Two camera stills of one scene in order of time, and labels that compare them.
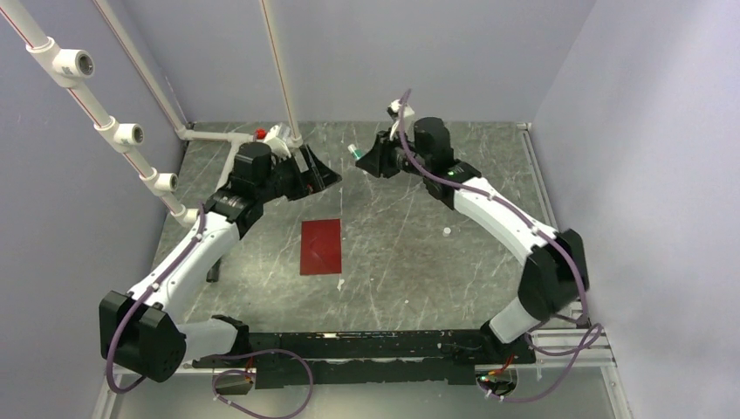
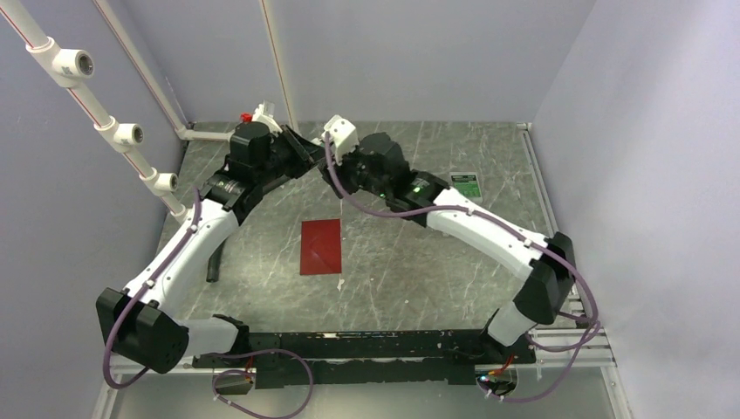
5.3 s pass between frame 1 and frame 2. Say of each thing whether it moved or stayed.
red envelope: stayed
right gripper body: moved
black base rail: stayed
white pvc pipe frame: stayed
